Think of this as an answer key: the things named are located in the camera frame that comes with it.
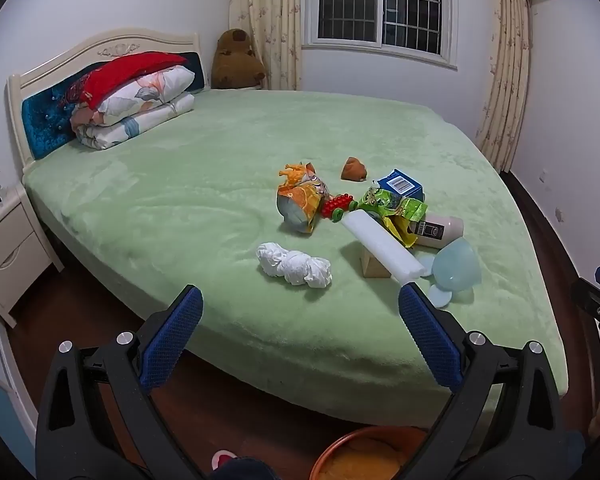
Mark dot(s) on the barred window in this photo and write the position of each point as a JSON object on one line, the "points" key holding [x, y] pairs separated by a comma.
{"points": [[380, 5]]}

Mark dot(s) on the white bottle with black label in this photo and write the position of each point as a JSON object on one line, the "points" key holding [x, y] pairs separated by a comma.
{"points": [[445, 230]]}

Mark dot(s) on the green snack bag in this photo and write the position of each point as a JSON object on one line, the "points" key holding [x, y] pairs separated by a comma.
{"points": [[385, 200]]}

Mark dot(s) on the yellow wrapper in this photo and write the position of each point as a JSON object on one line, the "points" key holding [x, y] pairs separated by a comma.
{"points": [[397, 227]]}

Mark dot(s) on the person's dark trouser leg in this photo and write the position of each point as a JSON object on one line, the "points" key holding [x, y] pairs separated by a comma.
{"points": [[247, 470]]}

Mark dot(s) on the orange plastic basin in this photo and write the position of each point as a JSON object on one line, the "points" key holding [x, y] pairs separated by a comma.
{"points": [[370, 460]]}

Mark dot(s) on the brown capybara plush toy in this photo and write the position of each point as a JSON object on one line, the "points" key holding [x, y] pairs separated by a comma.
{"points": [[235, 60]]}

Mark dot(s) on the brown crumpled cloth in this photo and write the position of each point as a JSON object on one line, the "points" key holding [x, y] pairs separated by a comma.
{"points": [[355, 169]]}

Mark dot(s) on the white foam bar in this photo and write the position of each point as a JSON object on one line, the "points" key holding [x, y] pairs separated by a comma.
{"points": [[380, 245]]}

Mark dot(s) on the cream nightstand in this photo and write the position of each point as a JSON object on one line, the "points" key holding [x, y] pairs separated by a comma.
{"points": [[10, 250]]}

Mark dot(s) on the white floral folded quilt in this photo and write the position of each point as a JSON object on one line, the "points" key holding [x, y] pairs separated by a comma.
{"points": [[150, 90], [130, 125]]}

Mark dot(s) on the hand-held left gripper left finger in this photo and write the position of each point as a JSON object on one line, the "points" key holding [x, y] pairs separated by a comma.
{"points": [[177, 340]]}

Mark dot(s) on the cream headboard with blue padding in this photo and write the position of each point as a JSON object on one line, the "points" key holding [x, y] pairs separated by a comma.
{"points": [[45, 125]]}

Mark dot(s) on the blue cardboard box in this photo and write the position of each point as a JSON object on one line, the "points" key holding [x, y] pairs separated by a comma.
{"points": [[400, 182]]}

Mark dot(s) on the light blue plastic cup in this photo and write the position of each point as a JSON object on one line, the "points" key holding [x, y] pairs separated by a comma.
{"points": [[455, 270]]}

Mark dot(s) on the white cloth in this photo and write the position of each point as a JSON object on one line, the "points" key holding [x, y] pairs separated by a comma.
{"points": [[290, 265]]}

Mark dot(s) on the bed with green blanket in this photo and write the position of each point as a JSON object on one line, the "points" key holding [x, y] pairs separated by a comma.
{"points": [[205, 160]]}

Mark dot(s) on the wooden block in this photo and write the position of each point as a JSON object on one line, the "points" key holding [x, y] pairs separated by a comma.
{"points": [[372, 265]]}

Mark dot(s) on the orange toy dinosaur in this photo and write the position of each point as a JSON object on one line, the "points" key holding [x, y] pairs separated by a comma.
{"points": [[294, 175]]}

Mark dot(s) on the red and green toy car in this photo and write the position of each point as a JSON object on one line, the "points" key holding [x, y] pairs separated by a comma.
{"points": [[336, 205]]}

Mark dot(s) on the cream floral curtain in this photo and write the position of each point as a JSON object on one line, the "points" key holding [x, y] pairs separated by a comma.
{"points": [[267, 20], [510, 70]]}

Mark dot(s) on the orange fruit print snack bag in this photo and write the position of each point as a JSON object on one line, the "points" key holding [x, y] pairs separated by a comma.
{"points": [[300, 205]]}

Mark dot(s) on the red slipper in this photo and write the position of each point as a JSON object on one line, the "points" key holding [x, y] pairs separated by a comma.
{"points": [[224, 460]]}

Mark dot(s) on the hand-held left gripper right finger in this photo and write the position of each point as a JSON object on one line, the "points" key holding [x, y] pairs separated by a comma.
{"points": [[430, 340]]}

